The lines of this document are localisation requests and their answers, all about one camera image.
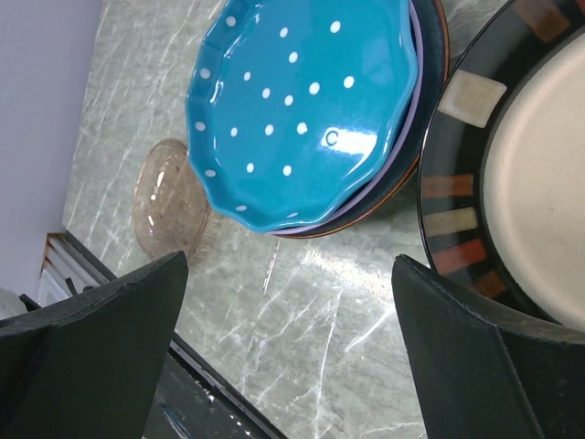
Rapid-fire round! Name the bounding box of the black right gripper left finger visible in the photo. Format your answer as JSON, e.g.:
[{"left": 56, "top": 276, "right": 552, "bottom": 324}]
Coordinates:
[{"left": 1, "top": 252, "right": 188, "bottom": 438}]

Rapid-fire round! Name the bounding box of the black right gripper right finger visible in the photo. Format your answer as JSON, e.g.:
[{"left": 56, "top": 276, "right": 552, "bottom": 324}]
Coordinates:
[{"left": 392, "top": 255, "right": 584, "bottom": 438}]

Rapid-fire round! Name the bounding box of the blue polka dot plate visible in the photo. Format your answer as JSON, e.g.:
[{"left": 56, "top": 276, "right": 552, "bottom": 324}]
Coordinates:
[{"left": 186, "top": 1, "right": 419, "bottom": 233}]

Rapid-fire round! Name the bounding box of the pink glass dish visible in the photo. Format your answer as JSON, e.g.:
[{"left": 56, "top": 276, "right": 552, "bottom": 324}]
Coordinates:
[{"left": 132, "top": 138, "right": 219, "bottom": 264}]

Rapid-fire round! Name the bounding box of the black plate with colored squares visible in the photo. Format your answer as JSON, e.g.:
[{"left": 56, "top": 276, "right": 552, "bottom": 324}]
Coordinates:
[{"left": 419, "top": 1, "right": 584, "bottom": 330}]

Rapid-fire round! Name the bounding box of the lavender plate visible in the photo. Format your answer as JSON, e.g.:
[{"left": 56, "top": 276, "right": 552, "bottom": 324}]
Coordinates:
[{"left": 270, "top": 1, "right": 423, "bottom": 236}]

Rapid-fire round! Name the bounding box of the dark blue brown-rimmed plate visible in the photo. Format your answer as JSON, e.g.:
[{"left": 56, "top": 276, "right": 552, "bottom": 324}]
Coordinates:
[{"left": 293, "top": 1, "right": 449, "bottom": 239}]

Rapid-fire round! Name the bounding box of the aluminium frame rail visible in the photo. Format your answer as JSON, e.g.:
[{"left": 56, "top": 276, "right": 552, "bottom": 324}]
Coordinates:
[{"left": 33, "top": 231, "right": 116, "bottom": 306}]

